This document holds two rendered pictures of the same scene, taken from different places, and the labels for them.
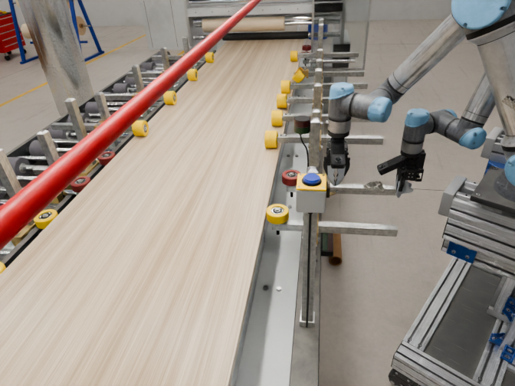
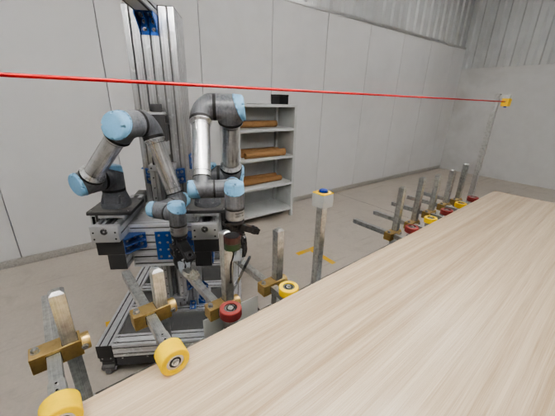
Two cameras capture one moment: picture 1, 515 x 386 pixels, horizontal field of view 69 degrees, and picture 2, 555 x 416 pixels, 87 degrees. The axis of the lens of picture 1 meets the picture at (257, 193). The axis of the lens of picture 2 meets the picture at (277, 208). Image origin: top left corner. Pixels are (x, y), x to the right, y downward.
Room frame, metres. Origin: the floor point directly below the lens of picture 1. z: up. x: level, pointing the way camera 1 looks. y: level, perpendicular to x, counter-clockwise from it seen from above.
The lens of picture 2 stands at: (1.86, 0.52, 1.61)
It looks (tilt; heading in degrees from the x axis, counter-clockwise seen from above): 21 degrees down; 220
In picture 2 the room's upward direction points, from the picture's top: 2 degrees clockwise
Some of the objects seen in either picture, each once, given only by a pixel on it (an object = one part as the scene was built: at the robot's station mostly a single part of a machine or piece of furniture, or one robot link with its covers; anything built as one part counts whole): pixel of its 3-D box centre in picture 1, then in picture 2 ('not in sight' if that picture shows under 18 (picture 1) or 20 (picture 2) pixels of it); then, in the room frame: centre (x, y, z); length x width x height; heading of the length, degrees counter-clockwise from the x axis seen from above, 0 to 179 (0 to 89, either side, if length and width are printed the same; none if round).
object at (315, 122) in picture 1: (313, 175); (227, 286); (1.26, -0.22, 0.93); 0.03 x 0.03 x 0.48; 79
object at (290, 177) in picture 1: (291, 184); (230, 319); (1.31, -0.14, 0.85); 0.08 x 0.08 x 0.11
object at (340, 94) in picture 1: (341, 102); (234, 195); (1.15, -0.29, 1.26); 0.09 x 0.08 x 0.11; 51
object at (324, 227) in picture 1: (332, 227); (259, 277); (1.04, -0.26, 0.84); 0.43 x 0.03 x 0.04; 79
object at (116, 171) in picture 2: not in sight; (110, 176); (1.28, -1.13, 1.21); 0.13 x 0.12 x 0.14; 19
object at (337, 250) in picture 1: (335, 244); not in sight; (1.83, -0.48, 0.04); 0.30 x 0.08 x 0.08; 169
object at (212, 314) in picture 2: not in sight; (223, 306); (1.28, -0.23, 0.85); 0.13 x 0.06 x 0.05; 169
